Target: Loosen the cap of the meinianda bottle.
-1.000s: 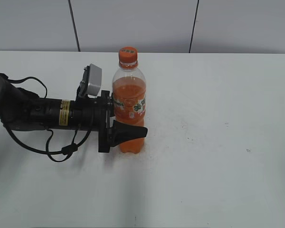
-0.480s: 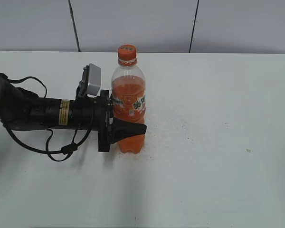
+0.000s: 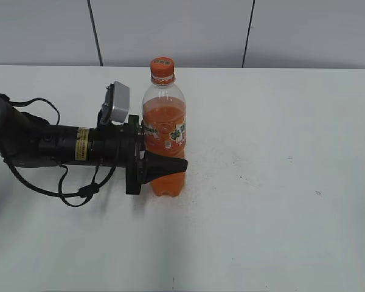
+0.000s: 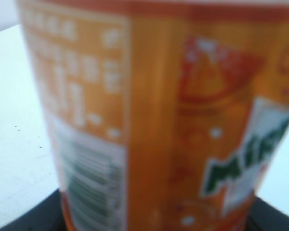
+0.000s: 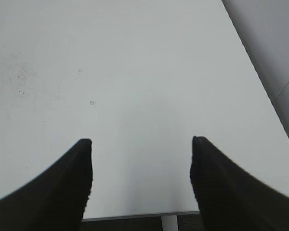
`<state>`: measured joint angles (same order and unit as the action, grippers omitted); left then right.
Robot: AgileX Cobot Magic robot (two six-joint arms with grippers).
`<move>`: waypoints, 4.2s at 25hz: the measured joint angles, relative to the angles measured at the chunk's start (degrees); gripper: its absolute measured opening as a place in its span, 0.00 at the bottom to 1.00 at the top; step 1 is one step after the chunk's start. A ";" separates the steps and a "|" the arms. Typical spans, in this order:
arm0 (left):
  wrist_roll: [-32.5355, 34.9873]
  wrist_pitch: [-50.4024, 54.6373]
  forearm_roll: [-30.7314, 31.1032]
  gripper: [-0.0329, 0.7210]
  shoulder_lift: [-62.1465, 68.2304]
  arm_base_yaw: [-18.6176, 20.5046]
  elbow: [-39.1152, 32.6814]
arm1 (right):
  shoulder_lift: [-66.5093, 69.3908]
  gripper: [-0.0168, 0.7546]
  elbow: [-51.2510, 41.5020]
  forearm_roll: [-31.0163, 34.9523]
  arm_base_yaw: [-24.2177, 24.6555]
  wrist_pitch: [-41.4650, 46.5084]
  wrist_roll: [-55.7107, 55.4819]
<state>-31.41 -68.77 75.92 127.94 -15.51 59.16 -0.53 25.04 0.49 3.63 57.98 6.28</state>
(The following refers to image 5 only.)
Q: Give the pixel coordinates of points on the white table leg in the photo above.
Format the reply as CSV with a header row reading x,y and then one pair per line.
x,y
169,223

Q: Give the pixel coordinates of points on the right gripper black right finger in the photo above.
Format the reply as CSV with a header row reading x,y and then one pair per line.
x,y
231,199

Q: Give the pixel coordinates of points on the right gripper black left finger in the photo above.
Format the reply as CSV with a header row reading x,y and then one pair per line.
x,y
56,199

